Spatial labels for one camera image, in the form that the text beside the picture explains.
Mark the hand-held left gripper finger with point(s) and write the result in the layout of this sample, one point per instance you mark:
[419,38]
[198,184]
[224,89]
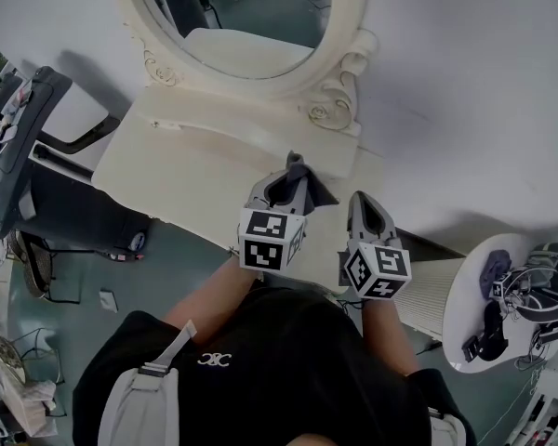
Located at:
[301,198]
[262,191]

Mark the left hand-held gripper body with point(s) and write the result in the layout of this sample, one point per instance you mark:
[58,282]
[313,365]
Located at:
[265,244]

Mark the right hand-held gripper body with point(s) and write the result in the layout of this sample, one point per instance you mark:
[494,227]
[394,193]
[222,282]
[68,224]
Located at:
[381,267]

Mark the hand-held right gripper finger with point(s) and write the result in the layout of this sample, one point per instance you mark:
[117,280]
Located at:
[381,226]
[358,221]

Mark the grey cloth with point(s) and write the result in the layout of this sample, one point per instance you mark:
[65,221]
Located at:
[318,193]

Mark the person's left forearm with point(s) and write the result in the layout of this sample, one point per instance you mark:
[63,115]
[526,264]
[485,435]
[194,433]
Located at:
[214,295]

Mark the person's right forearm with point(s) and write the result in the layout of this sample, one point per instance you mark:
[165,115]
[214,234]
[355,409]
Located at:
[383,332]

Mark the white dressing table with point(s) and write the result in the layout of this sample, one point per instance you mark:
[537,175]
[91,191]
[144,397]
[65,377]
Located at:
[176,174]

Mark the cream raised drawer shelf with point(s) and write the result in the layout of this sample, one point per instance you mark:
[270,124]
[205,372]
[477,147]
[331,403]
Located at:
[260,128]

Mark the round white side table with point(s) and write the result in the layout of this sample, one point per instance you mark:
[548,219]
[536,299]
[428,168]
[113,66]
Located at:
[460,295]

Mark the crumpled purple grey fabric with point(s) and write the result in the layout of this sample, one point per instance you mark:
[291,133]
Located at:
[495,267]

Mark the small black white patterned block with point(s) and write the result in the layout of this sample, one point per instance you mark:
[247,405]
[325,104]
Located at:
[499,290]

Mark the small black box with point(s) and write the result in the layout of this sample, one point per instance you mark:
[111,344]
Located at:
[472,349]

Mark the black soft pouch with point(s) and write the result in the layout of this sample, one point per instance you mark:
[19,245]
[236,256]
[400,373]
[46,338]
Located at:
[495,332]

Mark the black shirt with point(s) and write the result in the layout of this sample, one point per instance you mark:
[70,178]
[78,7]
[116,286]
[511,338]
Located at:
[283,388]

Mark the white floor paper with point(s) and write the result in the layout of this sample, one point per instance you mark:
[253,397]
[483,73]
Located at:
[108,301]

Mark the dark grey white machine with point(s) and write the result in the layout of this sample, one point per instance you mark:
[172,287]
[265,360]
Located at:
[74,202]

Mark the white shelf rack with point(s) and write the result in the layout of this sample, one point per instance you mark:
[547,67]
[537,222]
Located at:
[548,411]

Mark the wicker basket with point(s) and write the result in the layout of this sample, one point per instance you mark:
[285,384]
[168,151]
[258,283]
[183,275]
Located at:
[32,267]

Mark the patterned round cushion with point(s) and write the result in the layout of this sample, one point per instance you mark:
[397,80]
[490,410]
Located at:
[4,358]

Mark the oval mirror white carved frame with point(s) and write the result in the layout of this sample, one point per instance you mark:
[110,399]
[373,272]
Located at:
[260,7]

